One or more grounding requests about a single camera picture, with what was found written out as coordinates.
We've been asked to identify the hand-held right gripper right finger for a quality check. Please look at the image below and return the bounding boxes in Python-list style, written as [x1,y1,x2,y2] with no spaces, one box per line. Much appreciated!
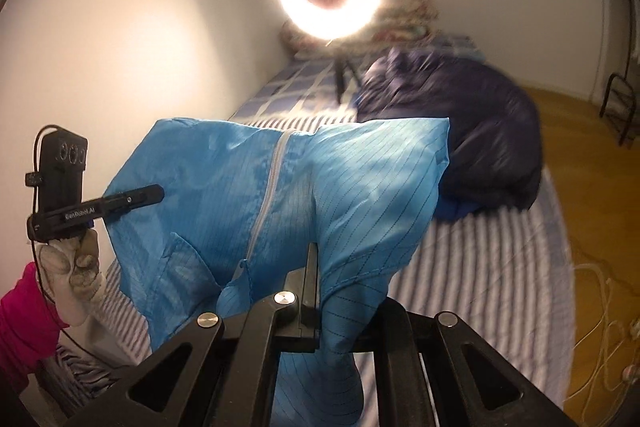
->
[352,299,577,427]

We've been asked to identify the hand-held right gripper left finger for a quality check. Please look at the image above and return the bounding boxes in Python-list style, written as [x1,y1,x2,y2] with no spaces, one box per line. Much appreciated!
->
[65,243,322,427]

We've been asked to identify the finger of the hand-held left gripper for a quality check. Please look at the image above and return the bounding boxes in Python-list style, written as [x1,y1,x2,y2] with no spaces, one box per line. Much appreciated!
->
[102,184,166,219]

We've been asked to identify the blue zip work coat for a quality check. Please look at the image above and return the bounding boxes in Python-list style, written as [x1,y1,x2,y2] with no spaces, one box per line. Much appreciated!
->
[105,116,451,427]

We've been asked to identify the person's left hand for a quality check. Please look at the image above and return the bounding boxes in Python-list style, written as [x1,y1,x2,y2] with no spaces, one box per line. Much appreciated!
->
[37,229,107,328]

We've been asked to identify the grey striped quilt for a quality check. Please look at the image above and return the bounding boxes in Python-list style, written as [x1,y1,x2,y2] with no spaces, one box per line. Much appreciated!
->
[40,107,576,427]

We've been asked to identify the black tripod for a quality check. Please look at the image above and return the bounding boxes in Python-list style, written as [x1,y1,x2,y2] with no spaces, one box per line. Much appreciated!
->
[332,39,362,106]

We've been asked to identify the dark navy jacket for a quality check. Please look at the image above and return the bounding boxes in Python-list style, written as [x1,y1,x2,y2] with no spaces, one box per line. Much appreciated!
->
[352,47,546,224]

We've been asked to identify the floral pillow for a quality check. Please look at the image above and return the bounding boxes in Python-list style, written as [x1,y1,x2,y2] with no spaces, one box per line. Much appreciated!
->
[280,0,441,58]

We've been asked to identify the black metal rack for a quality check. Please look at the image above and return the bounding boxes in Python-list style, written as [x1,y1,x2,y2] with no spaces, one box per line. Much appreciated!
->
[599,74,640,148]

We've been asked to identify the white floor cable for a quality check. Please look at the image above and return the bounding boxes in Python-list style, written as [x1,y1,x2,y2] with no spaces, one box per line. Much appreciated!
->
[565,247,640,413]

